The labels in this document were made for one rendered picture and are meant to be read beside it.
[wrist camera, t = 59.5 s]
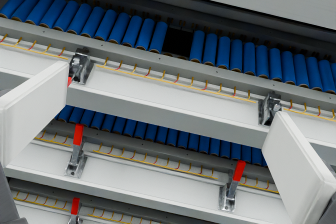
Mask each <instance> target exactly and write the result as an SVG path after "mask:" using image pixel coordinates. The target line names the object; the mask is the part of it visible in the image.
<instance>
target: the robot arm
mask: <svg viewBox="0 0 336 224"><path fill-rule="evenodd" d="M69 67H70V65H69V64H68V62H64V61H60V60H59V61H57V62H56V63H54V64H53V65H51V66H49V67H48V68H46V69H45V70H43V71H41V72H40V73H38V74H37V75H35V76H33V77H32V78H30V79H29V80H27V81H25V82H24V83H22V84H21V85H19V86H17V87H16V88H14V89H5V90H1V91H0V224H29V223H28V221H27V219H26V218H25V217H22V218H20V216H19V213H18V210H17V207H16V204H15V202H14V199H13V196H12V193H11V190H10V187H9V184H8V181H7V178H6V176H5V173H4V170H3V168H4V167H6V166H7V165H8V164H9V163H10V162H11V161H12V160H13V159H14V158H15V157H16V156H17V155H18V154H19V153H20V152H21V151H22V150H23V149H24V148H25V147H26V146H27V145H28V144H29V143H30V142H31V141H32V140H33V138H34V137H35V136H36V135H37V134H38V133H39V132H40V131H41V130H42V129H43V128H44V127H45V126H46V125H47V124H48V123H49V122H50V121H51V120H52V119H53V118H54V117H55V116H56V115H57V114H58V113H59V112H60V111H61V110H62V109H63V108H64V107H65V106H66V97H67V87H68V77H69ZM261 151H262V154H263V156H264V158H265V161H266V163H267V166H268V168H269V170H270V173H271V175H272V177H273V180H274V182H275V184H276V187H277V189H278V192H279V194H280V196H281V199H282V201H283V203H284V206H285V208H286V210H287V213H288V215H289V218H290V220H291V222H292V224H336V173H335V171H334V170H333V168H332V167H331V166H330V165H329V164H328V163H327V162H325V161H324V160H323V159H321V158H320V157H319V156H318V154H317V153H316V152H315V150H314V149H313V148H312V146H311V145H310V143H309V142H308V141H307V139H306V138H305V137H304V135H303V134H302V133H301V131H300V130H299V129H298V127H297V126H296V124H295V123H294V122H293V120H292V119H291V118H290V116H289V115H288V114H287V113H286V112H282V111H278V112H276V113H275V116H274V118H273V121H272V124H271V126H270V129H269V131H268V134H267V136H266V139H265V141H264V144H263V147H262V149H261Z"/></svg>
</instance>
